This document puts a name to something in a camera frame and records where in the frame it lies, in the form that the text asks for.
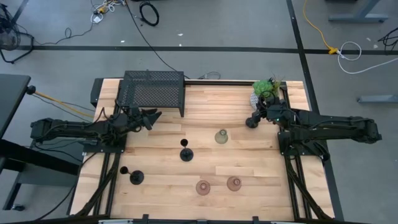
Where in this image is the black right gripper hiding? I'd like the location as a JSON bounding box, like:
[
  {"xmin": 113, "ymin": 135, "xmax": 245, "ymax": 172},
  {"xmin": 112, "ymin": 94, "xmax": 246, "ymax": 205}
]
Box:
[{"xmin": 250, "ymin": 102, "xmax": 296, "ymax": 127}]

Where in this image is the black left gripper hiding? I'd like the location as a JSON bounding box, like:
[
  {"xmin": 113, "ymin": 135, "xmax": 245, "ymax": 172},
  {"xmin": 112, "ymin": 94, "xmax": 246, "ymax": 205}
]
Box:
[{"xmin": 119, "ymin": 106, "xmax": 163, "ymax": 133}]

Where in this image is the green ribbed glass candle holder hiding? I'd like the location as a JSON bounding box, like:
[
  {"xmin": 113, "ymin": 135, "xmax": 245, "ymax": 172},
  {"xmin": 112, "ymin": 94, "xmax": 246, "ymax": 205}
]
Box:
[{"xmin": 214, "ymin": 129, "xmax": 229, "ymax": 145}]

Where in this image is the white triangle-patterned plant pot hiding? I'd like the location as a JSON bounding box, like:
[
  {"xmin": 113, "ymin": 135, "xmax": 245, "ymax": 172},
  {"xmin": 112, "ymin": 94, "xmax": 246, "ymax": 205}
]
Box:
[{"xmin": 249, "ymin": 91, "xmax": 262, "ymax": 110}]

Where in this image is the black perforated metal shelf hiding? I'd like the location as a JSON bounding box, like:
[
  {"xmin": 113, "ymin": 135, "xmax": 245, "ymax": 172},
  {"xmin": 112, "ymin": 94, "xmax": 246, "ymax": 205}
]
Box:
[{"xmin": 116, "ymin": 70, "xmax": 187, "ymax": 118}]

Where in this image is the green artificial succulent plant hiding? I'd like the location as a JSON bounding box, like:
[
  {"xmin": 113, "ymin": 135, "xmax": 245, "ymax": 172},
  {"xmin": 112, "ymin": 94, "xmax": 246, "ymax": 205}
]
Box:
[{"xmin": 252, "ymin": 74, "xmax": 284, "ymax": 98}]

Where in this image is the grey desk foot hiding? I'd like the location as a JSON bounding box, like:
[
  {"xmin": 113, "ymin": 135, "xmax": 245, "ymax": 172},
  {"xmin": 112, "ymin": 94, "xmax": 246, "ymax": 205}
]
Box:
[{"xmin": 356, "ymin": 94, "xmax": 398, "ymax": 104}]

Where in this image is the grey desk leg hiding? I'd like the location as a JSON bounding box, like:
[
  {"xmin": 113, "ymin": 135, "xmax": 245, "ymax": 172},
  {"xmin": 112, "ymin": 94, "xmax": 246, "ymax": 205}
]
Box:
[{"xmin": 325, "ymin": 0, "xmax": 389, "ymax": 24}]

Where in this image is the black desk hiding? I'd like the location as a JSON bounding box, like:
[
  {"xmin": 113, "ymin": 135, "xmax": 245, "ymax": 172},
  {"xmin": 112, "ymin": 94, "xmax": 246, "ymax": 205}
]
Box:
[{"xmin": 0, "ymin": 73, "xmax": 85, "ymax": 212}]

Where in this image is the black floor fan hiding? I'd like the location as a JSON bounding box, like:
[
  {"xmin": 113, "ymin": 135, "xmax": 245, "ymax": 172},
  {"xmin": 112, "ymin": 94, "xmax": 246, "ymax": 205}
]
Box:
[{"xmin": 0, "ymin": 3, "xmax": 35, "ymax": 65}]

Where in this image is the black aluminium table frame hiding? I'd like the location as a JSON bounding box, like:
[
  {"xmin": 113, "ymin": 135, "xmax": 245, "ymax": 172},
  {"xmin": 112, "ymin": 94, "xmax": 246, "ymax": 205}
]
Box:
[{"xmin": 68, "ymin": 77, "xmax": 345, "ymax": 224}]

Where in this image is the grey cable loop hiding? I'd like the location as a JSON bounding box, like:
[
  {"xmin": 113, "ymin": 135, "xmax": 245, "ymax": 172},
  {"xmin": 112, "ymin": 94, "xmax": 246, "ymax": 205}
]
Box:
[{"xmin": 197, "ymin": 71, "xmax": 222, "ymax": 80}]

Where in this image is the long black floor cable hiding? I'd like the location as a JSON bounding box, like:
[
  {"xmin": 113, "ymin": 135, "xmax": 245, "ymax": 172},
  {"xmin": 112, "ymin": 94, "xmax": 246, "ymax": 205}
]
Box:
[{"xmin": 123, "ymin": 0, "xmax": 191, "ymax": 80}]

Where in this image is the orange cable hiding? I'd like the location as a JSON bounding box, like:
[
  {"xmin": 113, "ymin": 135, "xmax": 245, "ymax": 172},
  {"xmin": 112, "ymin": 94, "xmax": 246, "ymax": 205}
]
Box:
[{"xmin": 33, "ymin": 90, "xmax": 96, "ymax": 119}]

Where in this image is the yellow extension cable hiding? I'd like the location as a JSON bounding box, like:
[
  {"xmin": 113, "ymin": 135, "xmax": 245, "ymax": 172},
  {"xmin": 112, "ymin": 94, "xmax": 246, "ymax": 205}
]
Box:
[{"xmin": 303, "ymin": 0, "xmax": 340, "ymax": 55}]

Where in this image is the coiled black cable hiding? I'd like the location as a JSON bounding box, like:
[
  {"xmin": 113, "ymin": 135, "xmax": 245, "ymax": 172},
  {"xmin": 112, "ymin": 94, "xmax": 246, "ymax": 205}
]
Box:
[{"xmin": 138, "ymin": 1, "xmax": 160, "ymax": 27}]

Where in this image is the white and yellow cable bundle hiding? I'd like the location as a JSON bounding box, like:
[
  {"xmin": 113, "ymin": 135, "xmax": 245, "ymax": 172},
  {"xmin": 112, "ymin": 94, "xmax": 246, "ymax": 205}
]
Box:
[{"xmin": 90, "ymin": 0, "xmax": 127, "ymax": 24}]

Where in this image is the thin black floor cable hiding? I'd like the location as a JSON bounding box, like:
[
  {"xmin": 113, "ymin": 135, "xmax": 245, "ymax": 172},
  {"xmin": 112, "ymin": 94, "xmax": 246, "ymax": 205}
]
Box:
[{"xmin": 33, "ymin": 22, "xmax": 95, "ymax": 47}]

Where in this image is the black cable tangle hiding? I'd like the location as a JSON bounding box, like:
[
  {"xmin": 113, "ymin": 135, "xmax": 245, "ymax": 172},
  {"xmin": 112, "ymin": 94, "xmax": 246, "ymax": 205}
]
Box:
[{"xmin": 377, "ymin": 26, "xmax": 398, "ymax": 53}]

